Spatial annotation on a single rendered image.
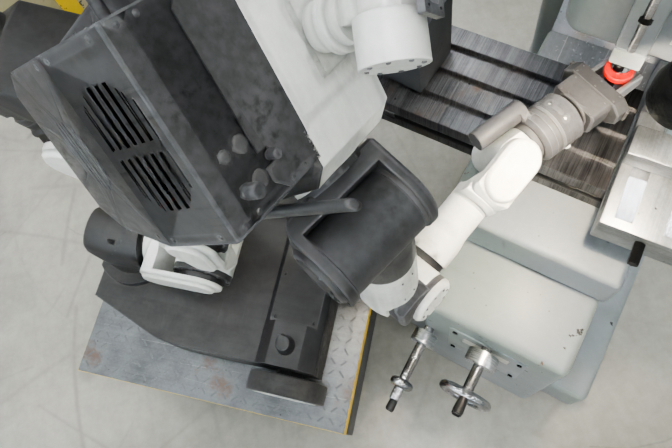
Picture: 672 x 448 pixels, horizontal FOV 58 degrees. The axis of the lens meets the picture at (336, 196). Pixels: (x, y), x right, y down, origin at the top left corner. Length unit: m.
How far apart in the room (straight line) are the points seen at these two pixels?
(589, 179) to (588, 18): 0.41
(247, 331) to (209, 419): 0.66
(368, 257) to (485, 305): 0.70
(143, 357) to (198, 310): 0.29
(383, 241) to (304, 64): 0.20
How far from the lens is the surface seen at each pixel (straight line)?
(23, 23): 0.85
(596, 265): 1.25
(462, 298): 1.32
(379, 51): 0.52
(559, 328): 1.33
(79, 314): 2.45
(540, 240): 1.25
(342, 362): 1.68
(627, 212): 1.13
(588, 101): 1.06
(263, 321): 1.57
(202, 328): 1.61
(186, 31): 0.50
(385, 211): 0.65
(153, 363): 1.83
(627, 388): 2.14
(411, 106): 1.27
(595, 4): 0.88
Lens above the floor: 2.05
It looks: 66 degrees down
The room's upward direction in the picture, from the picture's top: 21 degrees counter-clockwise
